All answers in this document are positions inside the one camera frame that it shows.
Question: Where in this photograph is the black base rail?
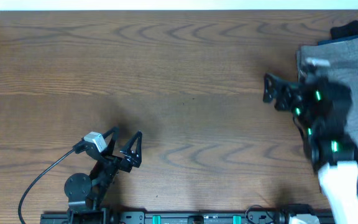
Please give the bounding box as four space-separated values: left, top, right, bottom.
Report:
40 205 335 224

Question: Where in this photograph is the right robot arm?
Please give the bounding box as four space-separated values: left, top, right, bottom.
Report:
263 73 358 223

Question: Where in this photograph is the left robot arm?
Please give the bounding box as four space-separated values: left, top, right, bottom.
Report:
64 127 142 223

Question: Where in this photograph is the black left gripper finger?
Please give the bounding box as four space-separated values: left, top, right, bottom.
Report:
102 126 119 156
120 131 142 159

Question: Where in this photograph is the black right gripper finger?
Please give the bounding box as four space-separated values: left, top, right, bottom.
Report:
263 73 283 103
275 90 293 111

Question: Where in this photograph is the black folded garment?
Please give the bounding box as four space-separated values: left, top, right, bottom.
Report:
330 21 358 40

